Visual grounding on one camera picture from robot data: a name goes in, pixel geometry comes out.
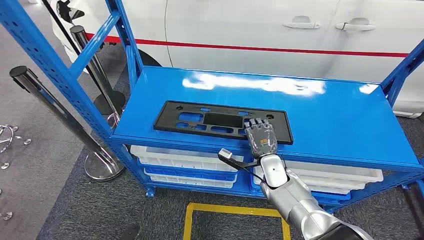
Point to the white car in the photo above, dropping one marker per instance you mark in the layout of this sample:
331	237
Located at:
265	20

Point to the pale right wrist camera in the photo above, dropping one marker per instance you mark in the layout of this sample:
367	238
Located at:
226	154

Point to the blue metal shelf rack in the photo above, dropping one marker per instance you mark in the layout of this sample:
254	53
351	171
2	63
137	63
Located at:
298	109

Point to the black plastic panel part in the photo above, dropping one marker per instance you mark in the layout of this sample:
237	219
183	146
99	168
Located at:
172	116

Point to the black left wrist mount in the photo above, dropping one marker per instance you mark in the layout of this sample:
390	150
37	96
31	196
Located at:
130	232

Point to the thin black pole stand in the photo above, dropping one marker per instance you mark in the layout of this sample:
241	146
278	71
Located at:
98	103

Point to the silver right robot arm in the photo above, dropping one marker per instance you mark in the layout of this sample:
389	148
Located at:
298	205

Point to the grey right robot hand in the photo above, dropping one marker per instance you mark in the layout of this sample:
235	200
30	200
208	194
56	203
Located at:
262	140

